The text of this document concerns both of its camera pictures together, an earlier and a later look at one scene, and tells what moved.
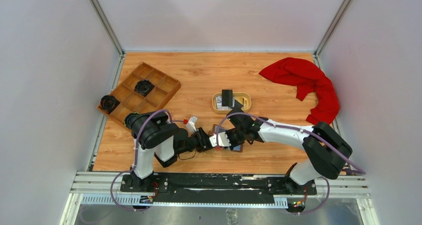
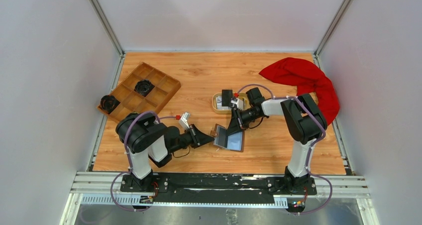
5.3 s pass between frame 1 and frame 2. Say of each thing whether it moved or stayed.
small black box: stayed
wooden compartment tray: stayed
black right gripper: moved
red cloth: stayed
